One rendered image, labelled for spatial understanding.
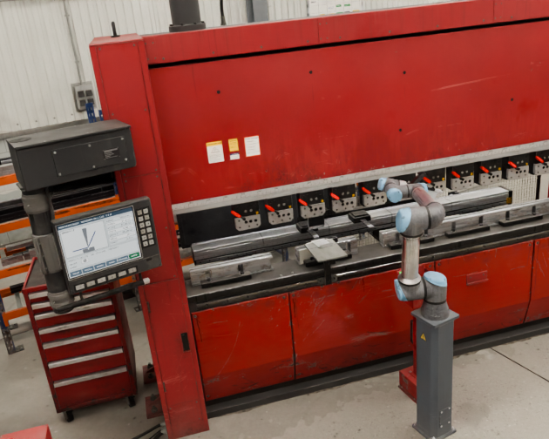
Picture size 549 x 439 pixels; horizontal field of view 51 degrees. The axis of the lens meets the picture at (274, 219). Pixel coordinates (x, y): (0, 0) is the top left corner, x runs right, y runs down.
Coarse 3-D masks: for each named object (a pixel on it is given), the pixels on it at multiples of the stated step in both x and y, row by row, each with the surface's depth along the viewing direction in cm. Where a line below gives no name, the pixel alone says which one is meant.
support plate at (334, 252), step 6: (330, 240) 351; (306, 246) 348; (312, 246) 347; (336, 246) 343; (312, 252) 338; (318, 252) 338; (324, 252) 337; (330, 252) 336; (336, 252) 335; (342, 252) 334; (318, 258) 330; (324, 258) 329; (330, 258) 328; (336, 258) 329
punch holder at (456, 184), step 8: (448, 168) 362; (456, 168) 358; (464, 168) 359; (472, 168) 361; (448, 176) 364; (464, 176) 361; (472, 176) 362; (448, 184) 366; (456, 184) 361; (464, 184) 363; (472, 184) 364
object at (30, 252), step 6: (174, 216) 492; (30, 240) 475; (6, 246) 469; (12, 246) 468; (18, 246) 470; (24, 246) 472; (30, 246) 462; (24, 252) 456; (30, 252) 441; (6, 258) 438; (12, 258) 440; (18, 258) 443; (24, 258) 444; (30, 258) 442; (6, 264) 439
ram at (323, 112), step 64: (192, 64) 297; (256, 64) 305; (320, 64) 314; (384, 64) 324; (448, 64) 334; (512, 64) 344; (192, 128) 307; (256, 128) 316; (320, 128) 326; (384, 128) 336; (448, 128) 347; (512, 128) 359; (192, 192) 319
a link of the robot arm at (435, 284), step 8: (432, 272) 301; (424, 280) 295; (432, 280) 293; (440, 280) 292; (424, 288) 294; (432, 288) 294; (440, 288) 294; (424, 296) 295; (432, 296) 296; (440, 296) 295
